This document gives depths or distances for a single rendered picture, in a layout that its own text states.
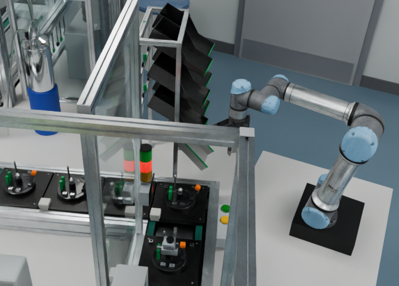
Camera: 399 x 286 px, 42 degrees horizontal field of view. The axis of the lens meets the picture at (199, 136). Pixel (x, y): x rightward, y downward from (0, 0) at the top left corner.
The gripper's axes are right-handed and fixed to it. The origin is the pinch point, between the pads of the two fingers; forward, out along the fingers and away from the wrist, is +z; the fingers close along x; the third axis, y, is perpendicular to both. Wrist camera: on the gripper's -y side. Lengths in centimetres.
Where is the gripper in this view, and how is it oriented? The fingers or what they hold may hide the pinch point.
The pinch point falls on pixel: (228, 152)
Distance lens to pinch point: 221.4
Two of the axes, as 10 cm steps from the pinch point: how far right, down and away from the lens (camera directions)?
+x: 0.8, -6.0, 8.0
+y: 10.0, 0.9, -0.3
